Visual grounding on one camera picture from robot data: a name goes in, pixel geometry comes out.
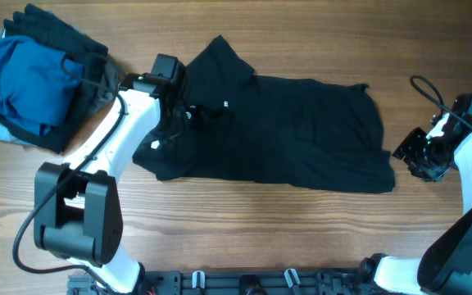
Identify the black polo shirt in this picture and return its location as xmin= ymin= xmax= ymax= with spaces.
xmin=133 ymin=36 xmax=396 ymax=193

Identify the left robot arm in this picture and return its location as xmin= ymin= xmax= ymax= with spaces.
xmin=30 ymin=54 xmax=184 ymax=294

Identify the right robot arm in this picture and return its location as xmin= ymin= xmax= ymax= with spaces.
xmin=356 ymin=93 xmax=472 ymax=294

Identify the grey folded garment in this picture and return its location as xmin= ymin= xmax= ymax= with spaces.
xmin=88 ymin=58 xmax=119 ymax=116

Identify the black folded garment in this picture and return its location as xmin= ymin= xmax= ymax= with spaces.
xmin=0 ymin=4 xmax=108 ymax=153

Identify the blue folded shirt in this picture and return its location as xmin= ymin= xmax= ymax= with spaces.
xmin=0 ymin=36 xmax=84 ymax=136

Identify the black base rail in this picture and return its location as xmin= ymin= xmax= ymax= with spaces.
xmin=67 ymin=269 xmax=380 ymax=295

